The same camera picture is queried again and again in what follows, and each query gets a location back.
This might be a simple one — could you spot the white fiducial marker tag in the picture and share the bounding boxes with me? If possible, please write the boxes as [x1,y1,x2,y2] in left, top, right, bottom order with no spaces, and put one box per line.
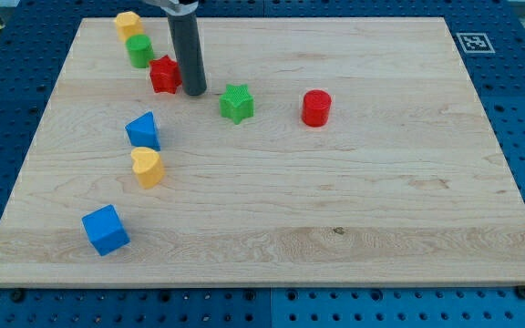
[457,32,495,55]

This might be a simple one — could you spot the red star block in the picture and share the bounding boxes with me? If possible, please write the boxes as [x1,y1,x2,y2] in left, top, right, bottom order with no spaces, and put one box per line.
[149,55,181,94]

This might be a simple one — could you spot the yellow hexagon block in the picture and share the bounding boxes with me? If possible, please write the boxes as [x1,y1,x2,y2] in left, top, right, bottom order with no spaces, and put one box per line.
[114,11,144,42]

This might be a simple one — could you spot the yellow heart block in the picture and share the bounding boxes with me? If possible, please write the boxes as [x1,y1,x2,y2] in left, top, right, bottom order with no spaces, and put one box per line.
[130,147,165,189]

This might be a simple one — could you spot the green cylinder block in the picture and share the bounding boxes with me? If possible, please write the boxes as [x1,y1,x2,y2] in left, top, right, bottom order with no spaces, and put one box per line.
[125,34,154,68]

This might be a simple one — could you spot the silver clamp holding rod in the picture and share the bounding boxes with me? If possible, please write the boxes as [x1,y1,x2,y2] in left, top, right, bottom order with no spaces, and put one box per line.
[143,0,199,15]

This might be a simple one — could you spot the blue cube block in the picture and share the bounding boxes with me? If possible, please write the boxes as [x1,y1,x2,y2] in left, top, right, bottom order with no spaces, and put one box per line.
[81,204,130,256]

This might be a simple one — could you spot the red cylinder block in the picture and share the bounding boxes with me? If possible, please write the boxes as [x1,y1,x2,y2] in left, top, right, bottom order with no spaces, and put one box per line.
[301,89,332,128]

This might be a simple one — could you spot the light wooden board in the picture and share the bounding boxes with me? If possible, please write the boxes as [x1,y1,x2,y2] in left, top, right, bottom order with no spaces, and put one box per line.
[0,17,525,288]

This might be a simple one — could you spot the blue triangle block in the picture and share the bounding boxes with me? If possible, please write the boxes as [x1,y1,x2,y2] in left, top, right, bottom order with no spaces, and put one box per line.
[125,112,160,151]

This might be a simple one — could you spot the green star block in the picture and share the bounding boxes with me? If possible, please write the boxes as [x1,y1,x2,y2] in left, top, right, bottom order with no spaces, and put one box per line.
[220,84,254,125]

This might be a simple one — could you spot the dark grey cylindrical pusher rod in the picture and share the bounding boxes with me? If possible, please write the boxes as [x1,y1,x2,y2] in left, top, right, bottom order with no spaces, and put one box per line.
[167,11,207,96]

